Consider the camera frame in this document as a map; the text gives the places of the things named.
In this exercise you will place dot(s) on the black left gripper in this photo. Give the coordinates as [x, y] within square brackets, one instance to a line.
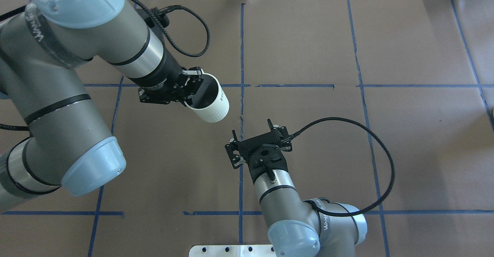
[166, 75]

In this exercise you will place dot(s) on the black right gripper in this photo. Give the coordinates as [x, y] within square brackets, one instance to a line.
[233, 154]

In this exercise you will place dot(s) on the white HOME mug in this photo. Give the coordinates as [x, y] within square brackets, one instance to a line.
[209, 102]

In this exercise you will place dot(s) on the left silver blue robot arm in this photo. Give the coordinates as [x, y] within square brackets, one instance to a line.
[70, 145]

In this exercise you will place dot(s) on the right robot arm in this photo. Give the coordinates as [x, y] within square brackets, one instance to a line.
[296, 228]

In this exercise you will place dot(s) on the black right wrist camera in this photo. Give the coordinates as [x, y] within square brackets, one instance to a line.
[240, 151]

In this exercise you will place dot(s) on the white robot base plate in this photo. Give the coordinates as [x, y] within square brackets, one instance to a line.
[260, 250]

